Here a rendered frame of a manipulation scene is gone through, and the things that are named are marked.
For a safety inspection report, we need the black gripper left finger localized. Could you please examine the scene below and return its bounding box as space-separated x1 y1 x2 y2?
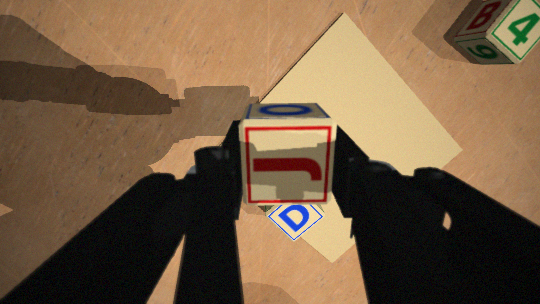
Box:
0 120 244 304

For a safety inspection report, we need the beige square mat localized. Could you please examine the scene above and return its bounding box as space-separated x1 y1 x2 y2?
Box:
260 12 462 263

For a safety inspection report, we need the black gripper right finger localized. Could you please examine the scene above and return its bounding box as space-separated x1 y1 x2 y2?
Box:
331 124 540 304

